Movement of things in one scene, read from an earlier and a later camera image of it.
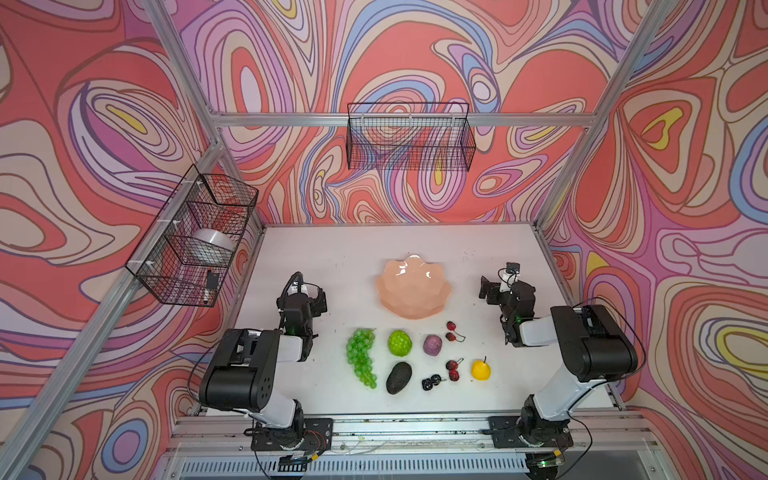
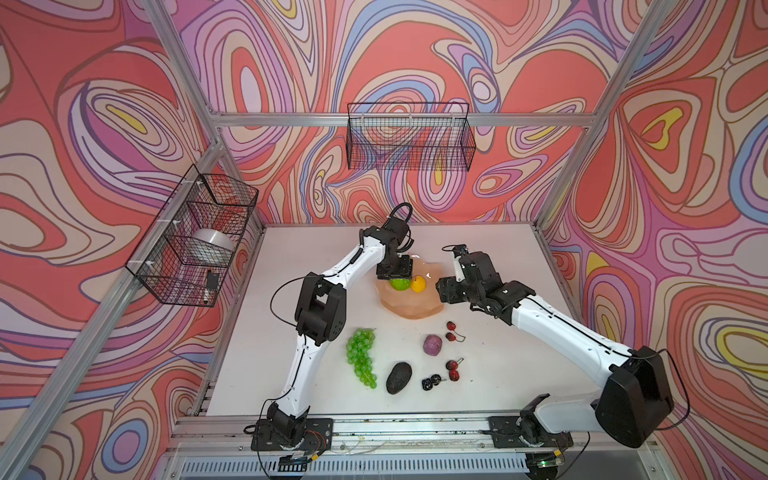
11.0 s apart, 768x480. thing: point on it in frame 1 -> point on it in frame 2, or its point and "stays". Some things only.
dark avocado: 398,378 stays
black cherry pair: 428,383 stays
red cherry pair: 451,337 stays
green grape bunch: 357,353 stays
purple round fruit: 432,344 stays
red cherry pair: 452,367 stays
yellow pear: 481,370 -> 418,283
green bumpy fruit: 399,343 -> 400,284
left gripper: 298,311 -> 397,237
